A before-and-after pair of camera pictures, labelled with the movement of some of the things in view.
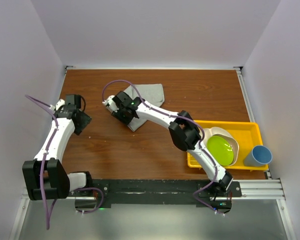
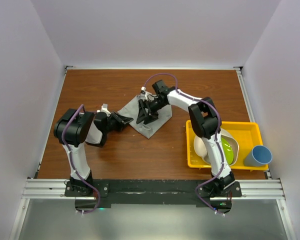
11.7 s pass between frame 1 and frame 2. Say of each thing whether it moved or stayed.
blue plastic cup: stayed
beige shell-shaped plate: stayed
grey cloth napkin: moved
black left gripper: moved
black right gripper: moved
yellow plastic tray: stayed
